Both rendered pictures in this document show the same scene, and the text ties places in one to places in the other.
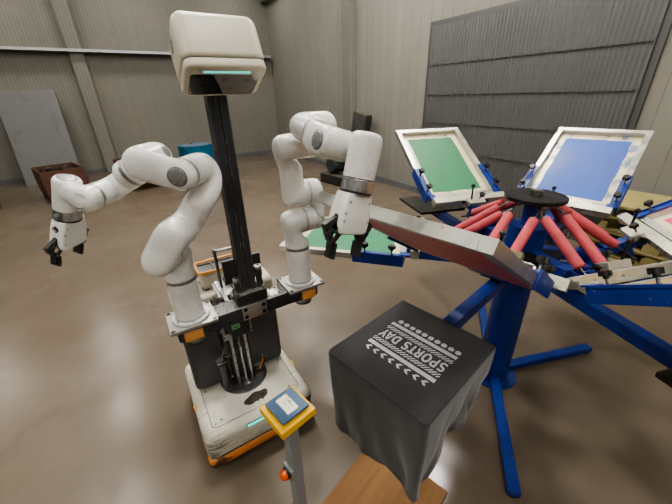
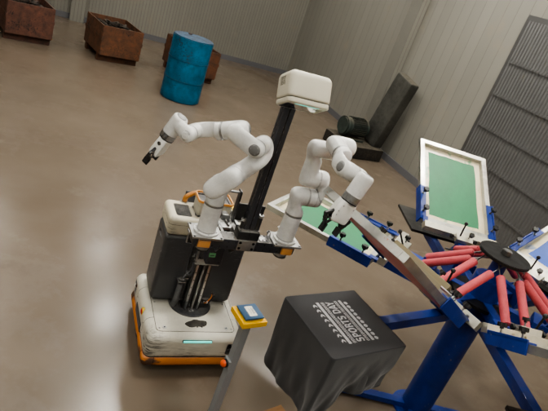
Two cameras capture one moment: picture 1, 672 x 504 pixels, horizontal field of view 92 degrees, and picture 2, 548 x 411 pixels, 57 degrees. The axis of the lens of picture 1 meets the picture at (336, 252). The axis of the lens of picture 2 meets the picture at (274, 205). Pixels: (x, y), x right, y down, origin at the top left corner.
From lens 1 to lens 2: 1.35 m
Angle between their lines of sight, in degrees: 4
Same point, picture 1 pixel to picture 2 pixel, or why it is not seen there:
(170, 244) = (229, 183)
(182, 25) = (295, 79)
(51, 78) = not seen: outside the picture
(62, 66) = not seen: outside the picture
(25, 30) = not seen: outside the picture
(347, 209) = (340, 209)
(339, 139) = (351, 171)
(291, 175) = (312, 165)
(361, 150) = (360, 183)
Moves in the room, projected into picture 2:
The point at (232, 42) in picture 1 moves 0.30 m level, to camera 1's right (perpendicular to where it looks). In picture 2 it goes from (316, 93) to (382, 117)
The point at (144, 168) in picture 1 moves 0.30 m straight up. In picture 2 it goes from (239, 139) to (259, 72)
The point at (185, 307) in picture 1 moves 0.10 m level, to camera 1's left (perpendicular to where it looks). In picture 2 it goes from (209, 223) to (189, 215)
